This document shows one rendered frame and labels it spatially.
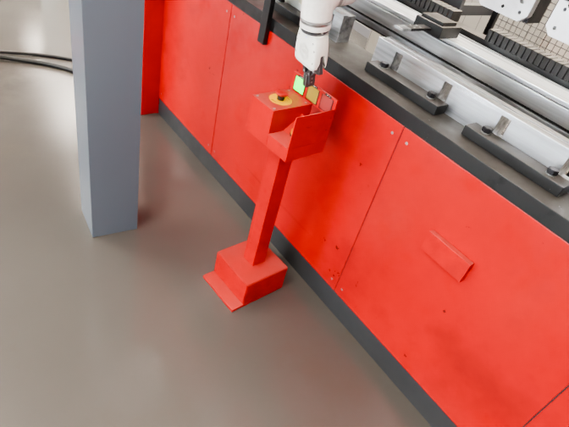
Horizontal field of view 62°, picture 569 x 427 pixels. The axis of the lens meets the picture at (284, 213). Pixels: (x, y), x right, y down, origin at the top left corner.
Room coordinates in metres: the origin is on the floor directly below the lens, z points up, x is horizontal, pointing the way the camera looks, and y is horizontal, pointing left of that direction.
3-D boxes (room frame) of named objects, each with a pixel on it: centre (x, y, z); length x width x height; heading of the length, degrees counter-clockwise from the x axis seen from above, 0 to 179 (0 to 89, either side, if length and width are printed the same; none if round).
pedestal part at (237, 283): (1.30, 0.08, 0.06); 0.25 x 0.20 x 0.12; 140
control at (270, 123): (1.32, 0.07, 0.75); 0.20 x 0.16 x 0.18; 50
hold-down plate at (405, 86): (1.44, -0.25, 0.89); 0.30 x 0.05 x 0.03; 46
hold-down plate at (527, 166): (1.16, -0.54, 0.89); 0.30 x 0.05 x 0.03; 46
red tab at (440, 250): (1.07, -0.48, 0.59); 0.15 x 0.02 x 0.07; 46
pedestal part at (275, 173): (1.32, 0.07, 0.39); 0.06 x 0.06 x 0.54; 50
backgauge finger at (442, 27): (1.71, -0.28, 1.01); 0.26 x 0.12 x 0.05; 136
